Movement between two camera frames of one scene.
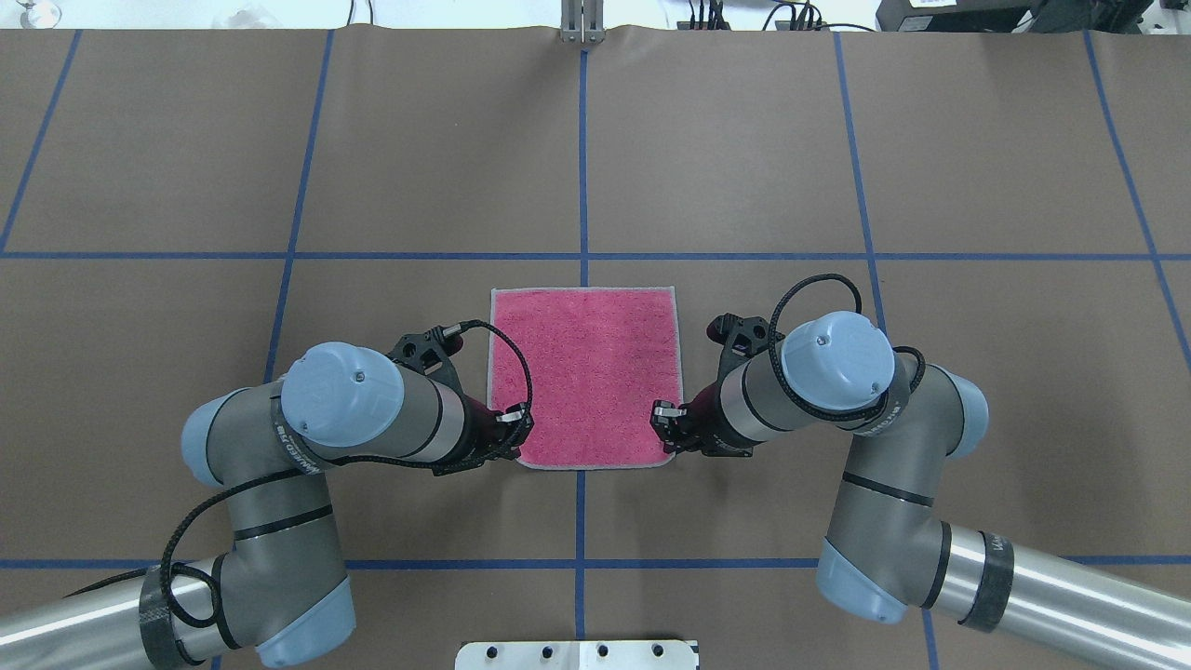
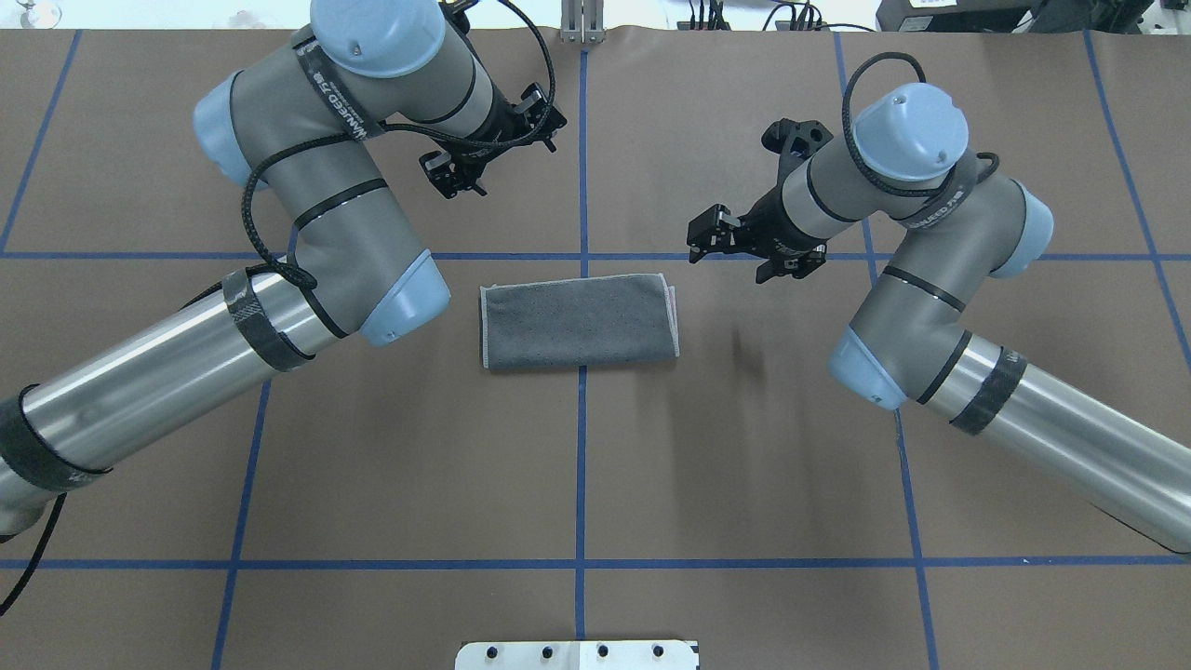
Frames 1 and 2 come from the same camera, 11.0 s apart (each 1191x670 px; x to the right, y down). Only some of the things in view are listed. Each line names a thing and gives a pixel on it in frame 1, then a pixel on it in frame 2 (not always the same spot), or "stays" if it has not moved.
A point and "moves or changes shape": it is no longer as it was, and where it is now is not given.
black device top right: (1013, 16) stays
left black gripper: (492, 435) -> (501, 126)
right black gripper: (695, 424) -> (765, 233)
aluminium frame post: (582, 21) stays
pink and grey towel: (601, 358) moves or changes shape
